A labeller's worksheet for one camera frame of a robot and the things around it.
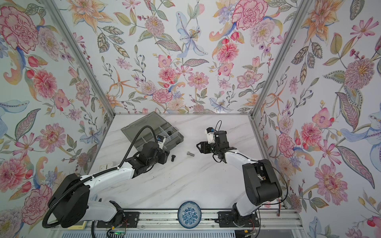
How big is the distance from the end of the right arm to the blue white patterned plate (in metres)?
0.28

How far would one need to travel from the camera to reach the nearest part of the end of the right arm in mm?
703

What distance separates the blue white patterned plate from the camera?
2.41 feet
